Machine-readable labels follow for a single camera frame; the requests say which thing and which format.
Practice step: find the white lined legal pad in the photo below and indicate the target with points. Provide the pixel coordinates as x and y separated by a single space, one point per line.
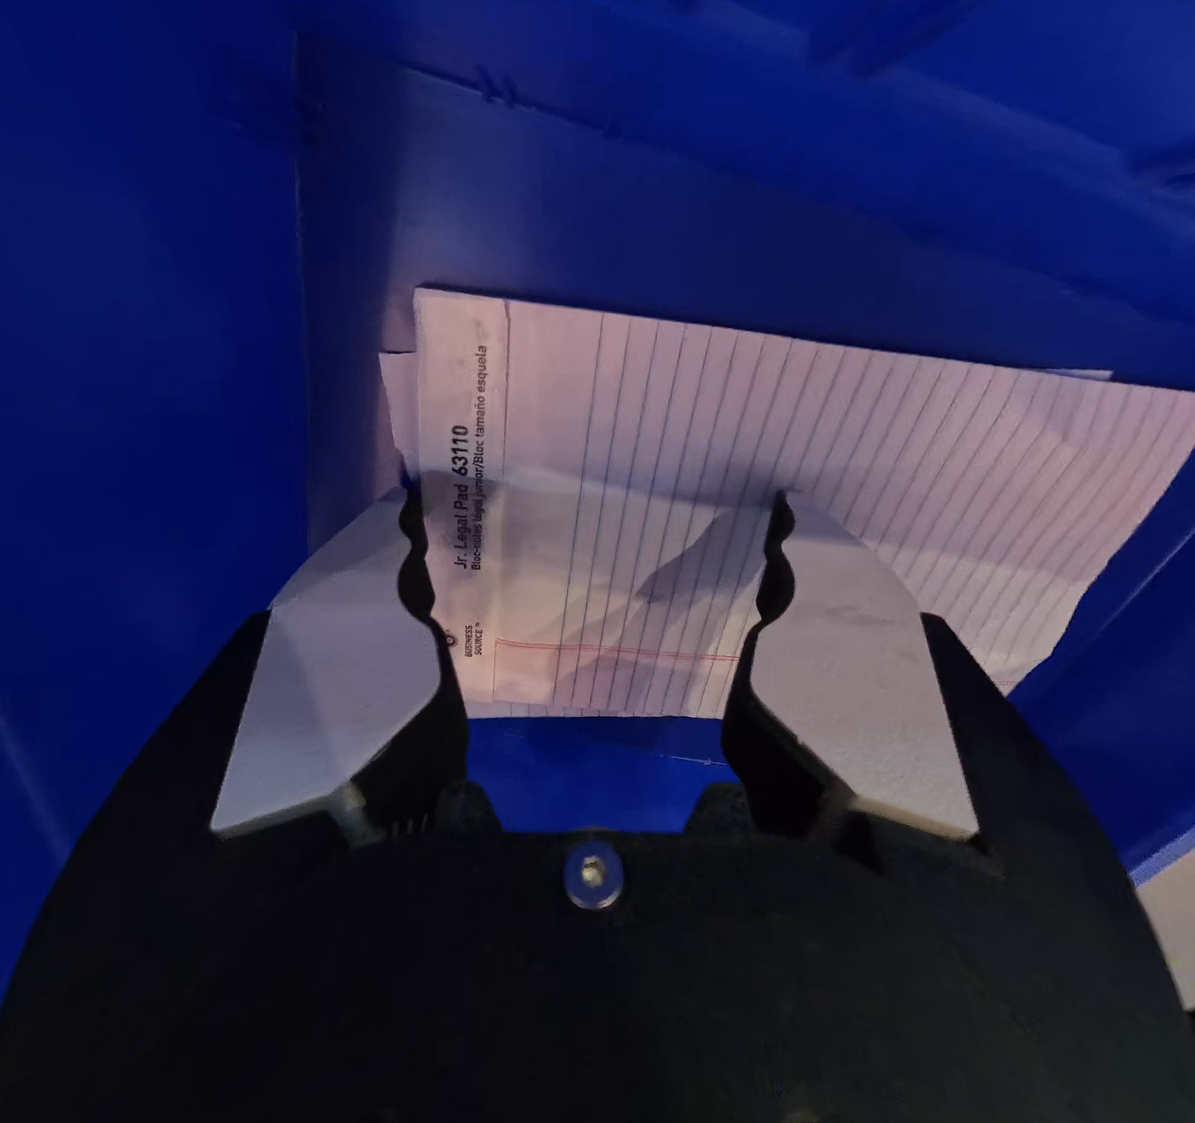
746 413

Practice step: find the blue plastic bin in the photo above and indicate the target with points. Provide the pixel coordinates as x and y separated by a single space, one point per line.
140 302

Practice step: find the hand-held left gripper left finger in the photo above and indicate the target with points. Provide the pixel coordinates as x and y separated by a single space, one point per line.
326 674

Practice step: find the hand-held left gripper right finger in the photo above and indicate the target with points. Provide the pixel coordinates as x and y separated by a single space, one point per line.
859 694

